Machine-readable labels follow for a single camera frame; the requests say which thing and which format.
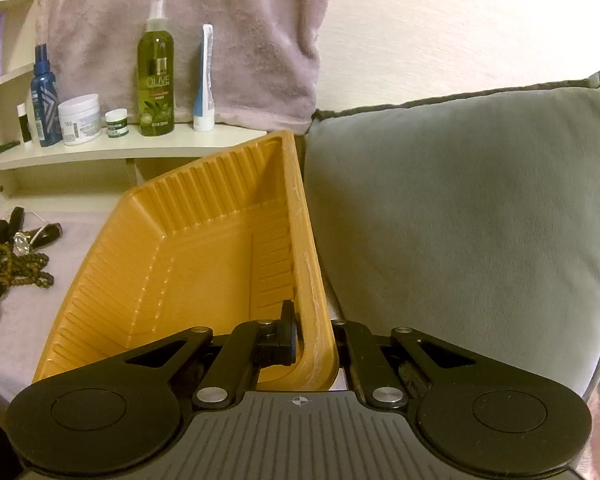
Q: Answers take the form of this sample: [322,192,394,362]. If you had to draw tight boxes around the orange plastic tray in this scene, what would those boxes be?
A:
[34,131,338,391]

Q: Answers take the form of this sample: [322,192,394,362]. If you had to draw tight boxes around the lilac fleece mat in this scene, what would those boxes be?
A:
[0,211,108,402]

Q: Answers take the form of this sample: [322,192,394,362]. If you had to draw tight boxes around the grey cushion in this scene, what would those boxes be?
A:
[303,72,600,397]

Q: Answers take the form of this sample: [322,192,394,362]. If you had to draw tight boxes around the cream wooden shelf unit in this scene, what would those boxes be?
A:
[0,0,261,214]

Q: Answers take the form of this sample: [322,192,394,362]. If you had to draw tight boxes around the small green-label jar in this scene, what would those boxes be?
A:
[105,107,129,138]

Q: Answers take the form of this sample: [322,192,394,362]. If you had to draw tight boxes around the white cream jar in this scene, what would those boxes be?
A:
[58,93,102,145]

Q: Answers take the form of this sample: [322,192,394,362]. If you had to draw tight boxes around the blue white tube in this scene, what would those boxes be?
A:
[193,23,215,132]

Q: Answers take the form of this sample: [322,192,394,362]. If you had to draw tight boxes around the black white lip balm stick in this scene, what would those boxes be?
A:
[17,103,33,148]

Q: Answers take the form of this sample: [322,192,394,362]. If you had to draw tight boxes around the blue spray bottle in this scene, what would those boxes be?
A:
[31,44,62,148]

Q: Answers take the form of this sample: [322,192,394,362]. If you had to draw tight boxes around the green olive spray bottle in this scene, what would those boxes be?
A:
[136,0,174,136]

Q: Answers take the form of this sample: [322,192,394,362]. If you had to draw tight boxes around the silver wristwatch black strap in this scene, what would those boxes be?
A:
[10,222,64,257]

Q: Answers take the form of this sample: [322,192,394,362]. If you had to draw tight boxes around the brown bead necklace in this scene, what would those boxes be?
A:
[0,242,55,298]

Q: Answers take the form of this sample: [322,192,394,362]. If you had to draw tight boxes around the black rolled strap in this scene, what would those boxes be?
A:
[0,206,26,246]

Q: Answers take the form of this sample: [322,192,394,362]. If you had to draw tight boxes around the lilac fleece blanket on wall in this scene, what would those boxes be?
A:
[36,0,328,133]

